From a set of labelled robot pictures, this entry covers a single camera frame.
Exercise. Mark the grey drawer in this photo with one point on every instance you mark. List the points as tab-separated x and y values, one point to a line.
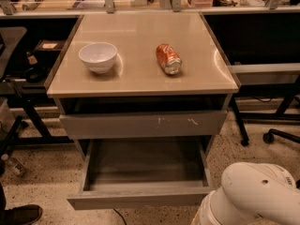
142	124
144	172

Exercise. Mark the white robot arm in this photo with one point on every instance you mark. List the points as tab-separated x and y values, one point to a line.
250	192

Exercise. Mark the grey drawer cabinet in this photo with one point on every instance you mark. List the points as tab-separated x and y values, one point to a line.
137	83

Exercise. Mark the grey top drawer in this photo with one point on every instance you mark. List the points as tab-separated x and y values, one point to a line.
142	124

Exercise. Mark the orange soda can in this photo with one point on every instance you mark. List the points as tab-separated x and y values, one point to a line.
168	59

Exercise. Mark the white bowl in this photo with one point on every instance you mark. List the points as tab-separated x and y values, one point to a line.
98	57

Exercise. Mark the black office chair base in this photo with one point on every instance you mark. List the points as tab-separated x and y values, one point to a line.
268	137

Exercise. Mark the clear plastic water bottle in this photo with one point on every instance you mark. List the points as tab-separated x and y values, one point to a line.
14	165

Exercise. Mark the black shoe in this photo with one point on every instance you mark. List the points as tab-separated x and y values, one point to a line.
22	215

